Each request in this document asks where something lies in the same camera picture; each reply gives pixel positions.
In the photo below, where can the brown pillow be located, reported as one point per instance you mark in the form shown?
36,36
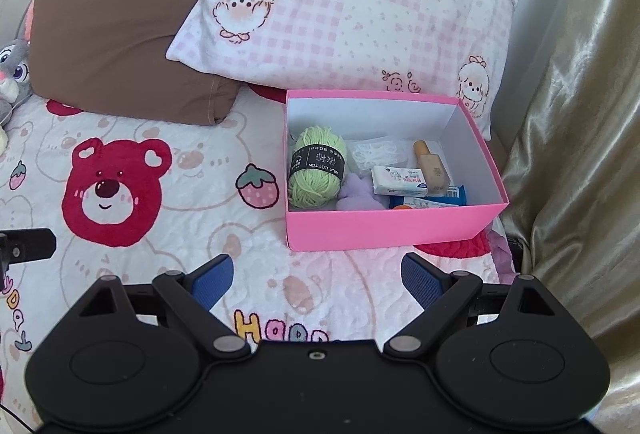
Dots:
108,56

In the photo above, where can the green yarn ball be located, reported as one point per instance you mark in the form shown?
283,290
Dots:
316,168

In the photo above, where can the grey rabbit plush toy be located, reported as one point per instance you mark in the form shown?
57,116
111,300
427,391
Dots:
15,83

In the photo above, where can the pink cardboard box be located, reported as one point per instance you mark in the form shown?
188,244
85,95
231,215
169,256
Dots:
449,131

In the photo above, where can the bag of white floss picks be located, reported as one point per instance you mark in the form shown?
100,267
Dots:
378,151

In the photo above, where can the blue snack packet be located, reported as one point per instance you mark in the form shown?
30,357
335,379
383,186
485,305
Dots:
455,196

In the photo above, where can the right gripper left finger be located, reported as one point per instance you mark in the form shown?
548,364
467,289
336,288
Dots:
188,299

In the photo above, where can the golden satin curtain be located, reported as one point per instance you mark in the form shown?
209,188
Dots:
573,182

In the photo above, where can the strawberry bear bed blanket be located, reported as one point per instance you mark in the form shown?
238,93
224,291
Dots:
135,198

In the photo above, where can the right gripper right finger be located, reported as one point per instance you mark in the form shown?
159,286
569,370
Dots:
445,298

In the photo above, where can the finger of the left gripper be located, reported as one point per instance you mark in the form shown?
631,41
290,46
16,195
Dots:
24,245

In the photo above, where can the white wet wipes pack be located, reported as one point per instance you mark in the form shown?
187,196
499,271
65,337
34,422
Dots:
407,182

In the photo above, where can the pink checked plush pillow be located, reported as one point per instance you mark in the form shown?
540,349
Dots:
456,48

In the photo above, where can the purple plush toy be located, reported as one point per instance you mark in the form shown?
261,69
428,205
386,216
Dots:
356,194

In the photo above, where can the frosted foundation bottle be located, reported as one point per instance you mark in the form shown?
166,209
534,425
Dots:
432,168

